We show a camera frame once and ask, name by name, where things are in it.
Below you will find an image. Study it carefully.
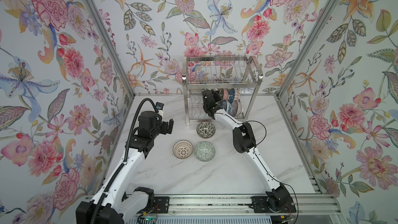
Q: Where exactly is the left aluminium corner post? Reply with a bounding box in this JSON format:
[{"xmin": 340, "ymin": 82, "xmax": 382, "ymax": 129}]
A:
[{"xmin": 83, "ymin": 0, "xmax": 135, "ymax": 99}]

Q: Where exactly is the purple striped bowl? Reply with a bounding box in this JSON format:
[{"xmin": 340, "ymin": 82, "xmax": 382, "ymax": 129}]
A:
[{"xmin": 231, "ymin": 100, "xmax": 243, "ymax": 117}]

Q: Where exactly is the steel two-tier dish rack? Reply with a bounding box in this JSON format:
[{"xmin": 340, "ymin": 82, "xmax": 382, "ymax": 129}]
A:
[{"xmin": 182, "ymin": 55, "xmax": 264, "ymax": 126}]

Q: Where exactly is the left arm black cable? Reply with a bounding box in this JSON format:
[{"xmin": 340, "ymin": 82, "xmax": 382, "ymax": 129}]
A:
[{"xmin": 90, "ymin": 97, "xmax": 157, "ymax": 224}]

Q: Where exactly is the light blue floral bowl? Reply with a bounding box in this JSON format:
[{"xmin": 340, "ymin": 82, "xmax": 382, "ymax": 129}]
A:
[{"xmin": 226, "ymin": 101, "xmax": 233, "ymax": 115}]

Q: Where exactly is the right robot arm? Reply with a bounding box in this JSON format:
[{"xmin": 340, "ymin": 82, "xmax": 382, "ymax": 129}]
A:
[{"xmin": 202, "ymin": 89, "xmax": 299, "ymax": 214}]

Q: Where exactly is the blue triangle pattern bowl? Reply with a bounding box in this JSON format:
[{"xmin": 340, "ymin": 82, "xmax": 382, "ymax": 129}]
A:
[{"xmin": 228, "ymin": 88, "xmax": 236, "ymax": 104}]

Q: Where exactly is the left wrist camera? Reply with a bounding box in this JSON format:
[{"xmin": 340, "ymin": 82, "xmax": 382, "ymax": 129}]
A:
[{"xmin": 155, "ymin": 102, "xmax": 164, "ymax": 118}]

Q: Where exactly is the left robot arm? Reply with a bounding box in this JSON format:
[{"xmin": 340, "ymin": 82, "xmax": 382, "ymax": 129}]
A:
[{"xmin": 76, "ymin": 110, "xmax": 174, "ymax": 224}]

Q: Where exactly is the aluminium corner post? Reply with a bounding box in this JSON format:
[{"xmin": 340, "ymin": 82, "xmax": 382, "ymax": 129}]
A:
[
  {"xmin": 275, "ymin": 0, "xmax": 339, "ymax": 100},
  {"xmin": 83, "ymin": 0, "xmax": 135, "ymax": 99}
]

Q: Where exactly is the right aluminium corner post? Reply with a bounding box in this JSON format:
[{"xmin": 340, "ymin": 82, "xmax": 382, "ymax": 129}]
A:
[{"xmin": 275, "ymin": 0, "xmax": 339, "ymax": 100}]

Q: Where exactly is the white lattice bowl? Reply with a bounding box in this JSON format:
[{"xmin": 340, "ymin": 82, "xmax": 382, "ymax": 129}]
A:
[{"xmin": 173, "ymin": 140, "xmax": 193, "ymax": 159}]

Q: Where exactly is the pale green pattern bowl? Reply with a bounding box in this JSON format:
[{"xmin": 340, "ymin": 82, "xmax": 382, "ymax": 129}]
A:
[{"xmin": 194, "ymin": 142, "xmax": 216, "ymax": 162}]

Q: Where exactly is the dark navy petal bowl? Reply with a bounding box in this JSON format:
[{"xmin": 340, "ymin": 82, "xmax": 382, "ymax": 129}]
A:
[{"xmin": 220, "ymin": 100, "xmax": 230, "ymax": 112}]

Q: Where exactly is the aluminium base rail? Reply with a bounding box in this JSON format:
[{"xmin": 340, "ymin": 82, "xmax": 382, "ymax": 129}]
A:
[{"xmin": 75, "ymin": 193, "xmax": 342, "ymax": 217}]

